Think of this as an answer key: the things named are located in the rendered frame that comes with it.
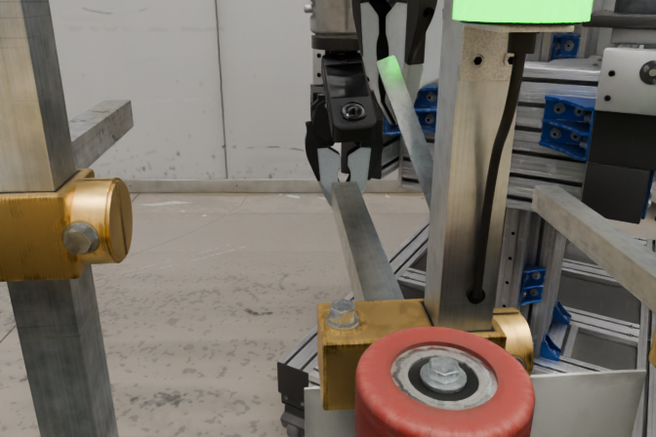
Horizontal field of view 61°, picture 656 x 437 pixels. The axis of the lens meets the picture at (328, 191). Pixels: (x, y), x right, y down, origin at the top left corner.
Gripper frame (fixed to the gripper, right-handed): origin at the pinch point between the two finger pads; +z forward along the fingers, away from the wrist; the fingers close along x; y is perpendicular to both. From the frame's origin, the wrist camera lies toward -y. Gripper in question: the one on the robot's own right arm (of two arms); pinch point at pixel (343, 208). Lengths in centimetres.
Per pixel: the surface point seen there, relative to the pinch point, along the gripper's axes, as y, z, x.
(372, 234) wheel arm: -15.9, -3.8, -1.0
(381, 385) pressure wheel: -42.3, -8.8, 2.9
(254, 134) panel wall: 236, 51, 23
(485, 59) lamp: -33.3, -21.7, -3.7
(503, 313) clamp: -31.3, -4.9, -7.3
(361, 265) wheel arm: -22.0, -3.8, 0.9
